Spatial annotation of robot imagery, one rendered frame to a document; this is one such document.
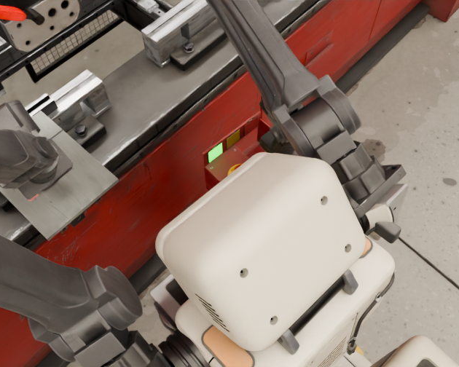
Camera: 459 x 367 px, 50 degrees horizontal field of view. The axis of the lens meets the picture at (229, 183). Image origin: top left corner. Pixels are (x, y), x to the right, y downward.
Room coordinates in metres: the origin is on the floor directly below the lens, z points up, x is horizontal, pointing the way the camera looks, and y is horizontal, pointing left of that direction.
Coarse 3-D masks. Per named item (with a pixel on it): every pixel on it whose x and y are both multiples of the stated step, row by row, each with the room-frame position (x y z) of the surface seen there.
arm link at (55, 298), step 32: (0, 256) 0.17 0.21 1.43; (32, 256) 0.19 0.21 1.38; (0, 288) 0.14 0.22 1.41; (32, 288) 0.15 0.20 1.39; (64, 288) 0.17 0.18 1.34; (96, 288) 0.18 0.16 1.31; (128, 288) 0.20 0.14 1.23; (32, 320) 0.15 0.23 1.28; (64, 320) 0.14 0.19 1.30; (128, 320) 0.15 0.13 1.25; (64, 352) 0.12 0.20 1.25
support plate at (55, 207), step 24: (48, 120) 0.66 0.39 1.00; (72, 144) 0.59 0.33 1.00; (72, 168) 0.53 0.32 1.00; (96, 168) 0.53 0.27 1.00; (48, 192) 0.48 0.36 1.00; (72, 192) 0.47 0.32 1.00; (96, 192) 0.47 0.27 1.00; (48, 216) 0.42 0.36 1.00; (72, 216) 0.42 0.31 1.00; (48, 240) 0.38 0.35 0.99
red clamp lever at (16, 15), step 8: (0, 8) 0.65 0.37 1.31; (8, 8) 0.66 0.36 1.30; (16, 8) 0.68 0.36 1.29; (0, 16) 0.64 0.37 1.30; (8, 16) 0.65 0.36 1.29; (16, 16) 0.66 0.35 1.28; (24, 16) 0.67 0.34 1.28; (32, 16) 0.68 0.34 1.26; (40, 16) 0.68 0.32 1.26; (40, 24) 0.68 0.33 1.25
